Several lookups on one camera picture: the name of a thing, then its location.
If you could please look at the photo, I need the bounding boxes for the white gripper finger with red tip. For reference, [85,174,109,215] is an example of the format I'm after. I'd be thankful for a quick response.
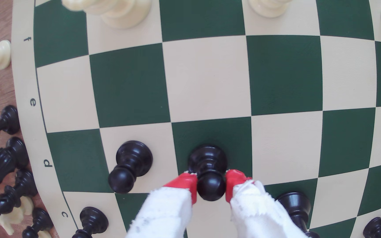
[225,169,309,238]
[125,171,198,238]

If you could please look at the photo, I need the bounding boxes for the black chess queen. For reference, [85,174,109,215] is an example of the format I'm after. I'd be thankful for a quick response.
[276,192,321,238]

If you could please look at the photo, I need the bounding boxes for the black chess bishop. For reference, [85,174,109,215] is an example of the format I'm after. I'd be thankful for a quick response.
[0,169,38,216]

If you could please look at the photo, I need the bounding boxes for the black chess knight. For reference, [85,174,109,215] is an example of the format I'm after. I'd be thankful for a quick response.
[0,137,30,187]

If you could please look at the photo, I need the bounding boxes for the black chess pawn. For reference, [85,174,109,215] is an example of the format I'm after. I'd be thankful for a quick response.
[71,206,109,238]
[363,217,381,238]
[22,208,54,238]
[187,145,228,202]
[0,105,21,142]
[108,140,153,194]

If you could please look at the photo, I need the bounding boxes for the green and cream chess mat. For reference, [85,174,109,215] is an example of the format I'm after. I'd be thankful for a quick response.
[11,0,381,238]

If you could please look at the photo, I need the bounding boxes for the cream chess king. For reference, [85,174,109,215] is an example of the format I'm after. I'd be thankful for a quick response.
[62,0,152,30]

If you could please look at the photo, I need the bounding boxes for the cream chess knight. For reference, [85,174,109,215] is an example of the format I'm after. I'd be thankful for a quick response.
[0,196,34,236]

